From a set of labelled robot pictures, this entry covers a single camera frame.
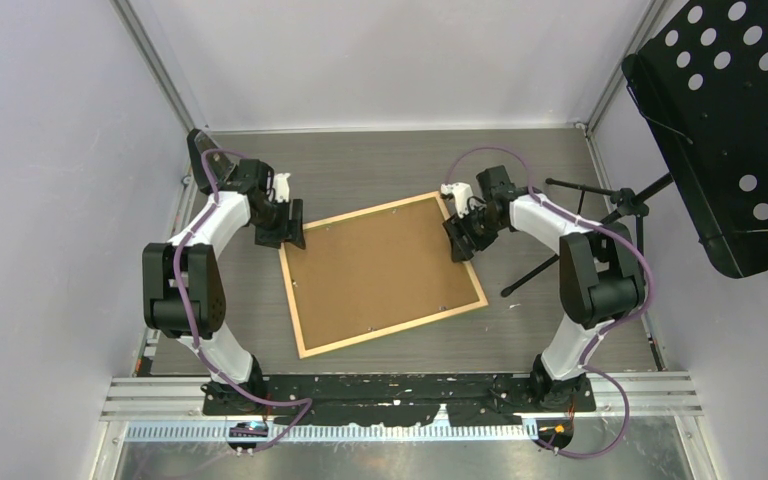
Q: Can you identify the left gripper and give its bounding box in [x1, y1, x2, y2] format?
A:
[250, 197, 305, 251]

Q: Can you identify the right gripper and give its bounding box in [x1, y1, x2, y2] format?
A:
[443, 202, 506, 264]

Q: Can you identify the brown backing board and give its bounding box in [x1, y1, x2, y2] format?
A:
[285, 197, 481, 351]

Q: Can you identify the wooden picture frame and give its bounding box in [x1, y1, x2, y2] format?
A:
[277, 191, 490, 360]

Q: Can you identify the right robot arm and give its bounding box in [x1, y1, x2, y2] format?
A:
[440, 166, 645, 411]

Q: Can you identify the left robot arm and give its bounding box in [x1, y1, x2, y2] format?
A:
[142, 148, 306, 414]

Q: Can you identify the black wedge object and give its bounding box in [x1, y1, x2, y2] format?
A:
[186, 128, 240, 195]

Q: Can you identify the black music stand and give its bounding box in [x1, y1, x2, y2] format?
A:
[500, 0, 768, 299]

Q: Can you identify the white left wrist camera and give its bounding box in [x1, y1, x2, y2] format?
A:
[272, 173, 291, 203]

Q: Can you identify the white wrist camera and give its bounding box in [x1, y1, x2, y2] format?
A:
[272, 173, 291, 203]
[440, 182, 473, 219]

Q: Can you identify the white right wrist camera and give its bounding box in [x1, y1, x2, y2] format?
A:
[440, 182, 473, 219]

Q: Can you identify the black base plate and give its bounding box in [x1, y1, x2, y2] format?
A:
[200, 373, 596, 427]

